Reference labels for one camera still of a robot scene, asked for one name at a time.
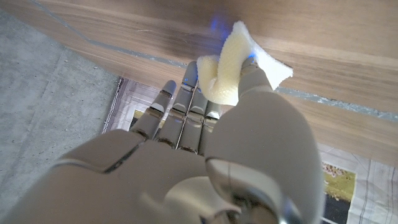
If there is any pale yellow sponge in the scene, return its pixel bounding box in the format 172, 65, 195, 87
196, 21, 294, 106

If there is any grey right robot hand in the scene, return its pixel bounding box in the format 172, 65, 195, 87
0, 57, 326, 224

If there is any printed window backdrop cloth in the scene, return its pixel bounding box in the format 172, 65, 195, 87
102, 77, 398, 224

